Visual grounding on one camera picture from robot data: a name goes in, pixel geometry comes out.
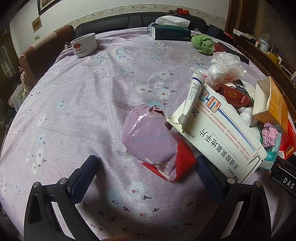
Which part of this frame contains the white mug with red logo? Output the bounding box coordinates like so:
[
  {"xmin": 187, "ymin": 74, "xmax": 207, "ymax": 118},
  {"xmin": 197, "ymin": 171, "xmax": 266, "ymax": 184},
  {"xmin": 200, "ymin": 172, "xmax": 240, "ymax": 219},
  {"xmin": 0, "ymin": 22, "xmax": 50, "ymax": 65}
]
[{"xmin": 70, "ymin": 33, "xmax": 97, "ymax": 58}]

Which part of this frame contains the red snack wrapper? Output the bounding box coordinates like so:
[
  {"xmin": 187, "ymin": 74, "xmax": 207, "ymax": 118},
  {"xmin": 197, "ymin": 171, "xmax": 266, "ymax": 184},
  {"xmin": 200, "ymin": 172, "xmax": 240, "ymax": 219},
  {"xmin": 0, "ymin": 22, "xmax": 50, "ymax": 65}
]
[{"xmin": 217, "ymin": 83, "xmax": 253, "ymax": 107}]

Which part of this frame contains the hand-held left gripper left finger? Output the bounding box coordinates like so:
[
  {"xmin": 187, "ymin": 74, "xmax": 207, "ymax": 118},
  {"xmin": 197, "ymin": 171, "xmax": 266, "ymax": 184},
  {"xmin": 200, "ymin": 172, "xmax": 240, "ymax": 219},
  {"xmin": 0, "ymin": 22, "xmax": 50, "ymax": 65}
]
[{"xmin": 24, "ymin": 155, "xmax": 100, "ymax": 241}]

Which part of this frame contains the row of small bottles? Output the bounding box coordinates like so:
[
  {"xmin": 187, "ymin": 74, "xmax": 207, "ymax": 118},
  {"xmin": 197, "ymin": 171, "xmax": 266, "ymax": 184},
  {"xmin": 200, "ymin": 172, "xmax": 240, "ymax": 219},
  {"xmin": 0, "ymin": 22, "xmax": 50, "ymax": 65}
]
[{"xmin": 238, "ymin": 30, "xmax": 296, "ymax": 84}]

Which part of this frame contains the white ointment tube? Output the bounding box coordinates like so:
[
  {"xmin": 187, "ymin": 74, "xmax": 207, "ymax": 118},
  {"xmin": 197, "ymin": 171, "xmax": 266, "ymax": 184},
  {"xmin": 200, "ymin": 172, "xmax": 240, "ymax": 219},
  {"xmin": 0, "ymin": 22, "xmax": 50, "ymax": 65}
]
[{"xmin": 187, "ymin": 69, "xmax": 206, "ymax": 114}]

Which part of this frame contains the brown armchair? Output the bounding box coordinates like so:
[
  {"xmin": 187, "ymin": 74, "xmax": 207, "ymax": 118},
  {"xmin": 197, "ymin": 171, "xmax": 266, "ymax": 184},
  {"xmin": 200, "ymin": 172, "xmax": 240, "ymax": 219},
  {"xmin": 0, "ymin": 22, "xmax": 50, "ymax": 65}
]
[{"xmin": 19, "ymin": 25, "xmax": 75, "ymax": 87}]

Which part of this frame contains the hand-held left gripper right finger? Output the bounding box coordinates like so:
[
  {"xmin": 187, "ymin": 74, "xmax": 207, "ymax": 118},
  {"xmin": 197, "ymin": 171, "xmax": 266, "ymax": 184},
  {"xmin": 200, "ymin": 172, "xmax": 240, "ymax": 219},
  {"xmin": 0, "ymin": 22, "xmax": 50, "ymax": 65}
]
[{"xmin": 195, "ymin": 155, "xmax": 271, "ymax": 241}]

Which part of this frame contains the teal wet wipes pack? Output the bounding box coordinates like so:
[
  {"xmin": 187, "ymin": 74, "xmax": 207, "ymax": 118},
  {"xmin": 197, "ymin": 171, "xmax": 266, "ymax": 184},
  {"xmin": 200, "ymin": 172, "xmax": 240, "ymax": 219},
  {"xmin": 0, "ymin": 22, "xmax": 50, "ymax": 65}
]
[{"xmin": 251, "ymin": 125, "xmax": 283, "ymax": 171}]

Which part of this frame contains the small black box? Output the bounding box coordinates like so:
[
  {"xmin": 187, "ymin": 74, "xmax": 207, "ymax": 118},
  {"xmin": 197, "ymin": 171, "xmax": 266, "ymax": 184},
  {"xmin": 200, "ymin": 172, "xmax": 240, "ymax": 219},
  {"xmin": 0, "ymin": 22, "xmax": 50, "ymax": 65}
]
[{"xmin": 231, "ymin": 79, "xmax": 256, "ymax": 93}]

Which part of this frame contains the pink crumpled tissue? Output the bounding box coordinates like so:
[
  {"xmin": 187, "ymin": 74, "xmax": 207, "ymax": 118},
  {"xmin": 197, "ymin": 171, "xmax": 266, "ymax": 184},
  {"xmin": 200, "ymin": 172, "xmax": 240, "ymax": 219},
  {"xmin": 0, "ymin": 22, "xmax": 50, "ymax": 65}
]
[{"xmin": 262, "ymin": 122, "xmax": 279, "ymax": 147}]

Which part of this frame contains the wooden cabinet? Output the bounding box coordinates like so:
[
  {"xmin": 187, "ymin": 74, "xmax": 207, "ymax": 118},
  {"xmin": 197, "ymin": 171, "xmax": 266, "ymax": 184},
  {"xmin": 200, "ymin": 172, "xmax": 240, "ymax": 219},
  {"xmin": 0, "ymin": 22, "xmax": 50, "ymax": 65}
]
[{"xmin": 232, "ymin": 29, "xmax": 296, "ymax": 116}]

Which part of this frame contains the black bag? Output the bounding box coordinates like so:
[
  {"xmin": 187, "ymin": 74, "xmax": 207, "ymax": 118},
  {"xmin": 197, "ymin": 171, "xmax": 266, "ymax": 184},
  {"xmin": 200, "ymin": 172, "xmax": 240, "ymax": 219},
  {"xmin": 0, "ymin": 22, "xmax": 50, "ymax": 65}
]
[{"xmin": 205, "ymin": 24, "xmax": 234, "ymax": 43}]

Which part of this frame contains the dark green tissue box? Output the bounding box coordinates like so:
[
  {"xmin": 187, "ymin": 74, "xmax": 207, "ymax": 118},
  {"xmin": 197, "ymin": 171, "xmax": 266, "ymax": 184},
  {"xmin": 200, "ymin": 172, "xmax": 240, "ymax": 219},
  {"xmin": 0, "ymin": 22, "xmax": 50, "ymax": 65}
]
[{"xmin": 150, "ymin": 16, "xmax": 192, "ymax": 41}]

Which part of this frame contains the framed horse painting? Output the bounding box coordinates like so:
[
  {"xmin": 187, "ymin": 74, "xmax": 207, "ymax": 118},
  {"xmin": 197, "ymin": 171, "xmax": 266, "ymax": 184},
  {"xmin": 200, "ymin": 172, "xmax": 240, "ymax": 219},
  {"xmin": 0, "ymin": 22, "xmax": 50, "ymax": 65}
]
[{"xmin": 37, "ymin": 0, "xmax": 75, "ymax": 15}]

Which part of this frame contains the yellow wall plaque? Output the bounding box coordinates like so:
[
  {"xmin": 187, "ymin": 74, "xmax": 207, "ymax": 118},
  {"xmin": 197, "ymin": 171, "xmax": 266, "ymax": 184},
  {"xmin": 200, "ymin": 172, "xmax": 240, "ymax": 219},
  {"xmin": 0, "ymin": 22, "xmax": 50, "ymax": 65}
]
[{"xmin": 32, "ymin": 17, "xmax": 42, "ymax": 33}]

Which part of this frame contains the pink plastic bag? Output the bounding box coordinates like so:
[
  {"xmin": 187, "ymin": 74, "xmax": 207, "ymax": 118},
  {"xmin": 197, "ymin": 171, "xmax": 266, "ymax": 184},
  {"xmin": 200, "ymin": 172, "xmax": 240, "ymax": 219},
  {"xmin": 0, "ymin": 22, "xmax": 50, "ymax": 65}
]
[{"xmin": 121, "ymin": 104, "xmax": 178, "ymax": 182}]

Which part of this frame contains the red box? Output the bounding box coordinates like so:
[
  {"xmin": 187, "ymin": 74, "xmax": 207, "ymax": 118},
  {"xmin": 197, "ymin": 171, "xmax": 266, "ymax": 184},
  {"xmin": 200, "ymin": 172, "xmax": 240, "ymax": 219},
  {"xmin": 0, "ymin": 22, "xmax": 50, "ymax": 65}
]
[{"xmin": 278, "ymin": 120, "xmax": 296, "ymax": 160}]

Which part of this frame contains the green cloth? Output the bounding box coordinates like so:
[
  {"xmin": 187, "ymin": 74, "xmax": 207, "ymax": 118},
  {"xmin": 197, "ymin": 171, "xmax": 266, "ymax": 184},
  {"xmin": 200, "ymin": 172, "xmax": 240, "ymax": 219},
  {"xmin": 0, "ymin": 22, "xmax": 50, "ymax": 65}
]
[{"xmin": 191, "ymin": 34, "xmax": 214, "ymax": 55}]

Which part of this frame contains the large white medicine box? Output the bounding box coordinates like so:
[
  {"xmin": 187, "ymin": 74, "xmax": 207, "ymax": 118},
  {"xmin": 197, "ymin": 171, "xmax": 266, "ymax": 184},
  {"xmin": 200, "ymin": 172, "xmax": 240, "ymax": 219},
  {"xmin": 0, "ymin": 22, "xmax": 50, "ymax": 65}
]
[{"xmin": 166, "ymin": 85, "xmax": 268, "ymax": 184}]

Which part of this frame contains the orange cardboard box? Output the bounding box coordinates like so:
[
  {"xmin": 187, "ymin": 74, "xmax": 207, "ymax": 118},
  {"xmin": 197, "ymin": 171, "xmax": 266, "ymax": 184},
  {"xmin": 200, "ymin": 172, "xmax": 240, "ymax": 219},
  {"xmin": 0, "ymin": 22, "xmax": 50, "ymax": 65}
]
[{"xmin": 252, "ymin": 76, "xmax": 289, "ymax": 134}]

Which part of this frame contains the wooden wardrobe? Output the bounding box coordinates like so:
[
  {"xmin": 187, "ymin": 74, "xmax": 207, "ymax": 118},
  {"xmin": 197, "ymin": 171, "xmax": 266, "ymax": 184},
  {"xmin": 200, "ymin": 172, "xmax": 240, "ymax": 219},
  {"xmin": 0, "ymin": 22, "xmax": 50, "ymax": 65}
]
[{"xmin": 0, "ymin": 25, "xmax": 21, "ymax": 126}]

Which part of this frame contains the black sofa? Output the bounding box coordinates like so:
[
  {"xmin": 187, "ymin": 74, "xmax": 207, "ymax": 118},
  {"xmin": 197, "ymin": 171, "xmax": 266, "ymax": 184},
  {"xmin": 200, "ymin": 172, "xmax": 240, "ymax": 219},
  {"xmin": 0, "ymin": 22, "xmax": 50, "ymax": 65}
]
[{"xmin": 74, "ymin": 12, "xmax": 208, "ymax": 40}]

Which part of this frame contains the white plastic bottle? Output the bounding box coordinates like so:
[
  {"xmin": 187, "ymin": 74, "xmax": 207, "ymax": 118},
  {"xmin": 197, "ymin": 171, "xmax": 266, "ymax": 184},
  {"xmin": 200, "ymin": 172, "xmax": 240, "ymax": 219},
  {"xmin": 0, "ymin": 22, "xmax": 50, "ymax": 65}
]
[{"xmin": 238, "ymin": 107, "xmax": 258, "ymax": 127}]

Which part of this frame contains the clear plastic bag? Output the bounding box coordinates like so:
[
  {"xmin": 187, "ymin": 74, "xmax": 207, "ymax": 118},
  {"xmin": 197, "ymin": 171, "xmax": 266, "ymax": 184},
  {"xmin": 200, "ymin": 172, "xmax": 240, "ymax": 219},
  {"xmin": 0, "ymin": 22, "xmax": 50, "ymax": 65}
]
[{"xmin": 208, "ymin": 51, "xmax": 247, "ymax": 90}]

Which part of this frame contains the red foil packet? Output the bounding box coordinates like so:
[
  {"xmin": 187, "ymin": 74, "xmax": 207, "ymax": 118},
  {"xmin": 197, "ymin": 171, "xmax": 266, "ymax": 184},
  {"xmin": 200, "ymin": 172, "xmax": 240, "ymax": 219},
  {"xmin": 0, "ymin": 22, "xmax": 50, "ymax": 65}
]
[{"xmin": 141, "ymin": 136, "xmax": 197, "ymax": 184}]

